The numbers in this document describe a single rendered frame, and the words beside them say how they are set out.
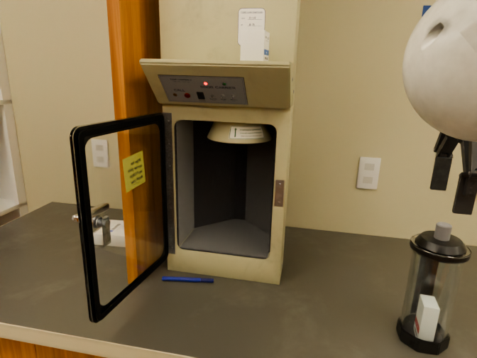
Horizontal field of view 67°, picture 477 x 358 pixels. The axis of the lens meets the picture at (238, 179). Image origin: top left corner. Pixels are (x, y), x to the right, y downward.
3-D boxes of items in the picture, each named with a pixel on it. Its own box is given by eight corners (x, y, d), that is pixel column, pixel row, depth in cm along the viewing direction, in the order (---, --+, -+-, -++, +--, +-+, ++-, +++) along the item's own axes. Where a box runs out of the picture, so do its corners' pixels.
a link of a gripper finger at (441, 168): (436, 157, 74) (435, 156, 75) (430, 190, 76) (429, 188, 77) (452, 158, 74) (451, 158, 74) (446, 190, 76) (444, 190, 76)
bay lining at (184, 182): (202, 214, 123) (202, 110, 113) (278, 222, 119) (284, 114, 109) (177, 246, 100) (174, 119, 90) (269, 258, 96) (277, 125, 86)
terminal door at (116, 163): (168, 257, 100) (163, 111, 88) (92, 327, 72) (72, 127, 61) (166, 257, 100) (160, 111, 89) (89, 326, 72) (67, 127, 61)
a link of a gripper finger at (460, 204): (478, 175, 62) (480, 176, 61) (470, 213, 64) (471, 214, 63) (459, 174, 62) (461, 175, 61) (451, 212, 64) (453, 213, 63)
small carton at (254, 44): (245, 62, 80) (247, 33, 78) (268, 62, 79) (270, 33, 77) (240, 60, 75) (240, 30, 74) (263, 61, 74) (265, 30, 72)
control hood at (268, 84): (161, 102, 90) (159, 60, 87) (292, 108, 84) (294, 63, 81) (140, 106, 79) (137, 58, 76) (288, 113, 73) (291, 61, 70)
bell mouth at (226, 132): (216, 131, 108) (216, 112, 107) (275, 134, 105) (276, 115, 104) (198, 141, 92) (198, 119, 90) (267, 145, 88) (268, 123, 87)
